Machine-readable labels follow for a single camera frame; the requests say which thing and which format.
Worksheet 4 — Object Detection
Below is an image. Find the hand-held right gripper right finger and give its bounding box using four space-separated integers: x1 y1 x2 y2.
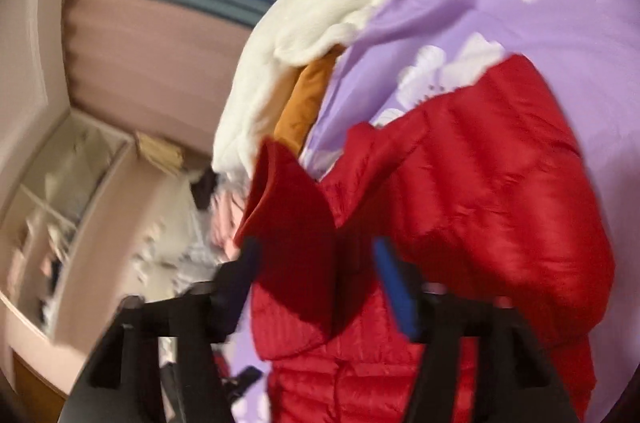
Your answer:
372 237 586 423

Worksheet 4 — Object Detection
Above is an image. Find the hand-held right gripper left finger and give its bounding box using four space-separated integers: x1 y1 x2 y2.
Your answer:
57 237 264 423

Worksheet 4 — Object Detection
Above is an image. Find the red down jacket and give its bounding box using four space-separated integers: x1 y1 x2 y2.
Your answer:
234 53 616 423

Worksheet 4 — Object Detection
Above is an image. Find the pink garment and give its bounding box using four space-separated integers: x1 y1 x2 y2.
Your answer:
210 190 251 256

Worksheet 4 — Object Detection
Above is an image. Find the open wardrobe shelf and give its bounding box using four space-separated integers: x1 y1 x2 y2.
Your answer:
0 108 136 344

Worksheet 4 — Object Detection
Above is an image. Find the orange garment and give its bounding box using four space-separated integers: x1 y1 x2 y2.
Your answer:
274 46 346 154

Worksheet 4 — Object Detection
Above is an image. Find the white fleece garment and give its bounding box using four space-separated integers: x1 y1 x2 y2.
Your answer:
212 0 403 184

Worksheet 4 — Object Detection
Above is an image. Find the beige curtain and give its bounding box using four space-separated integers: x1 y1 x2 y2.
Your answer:
62 0 361 154

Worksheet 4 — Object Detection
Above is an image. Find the purple floral bed sheet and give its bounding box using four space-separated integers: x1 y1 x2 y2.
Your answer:
210 0 640 423

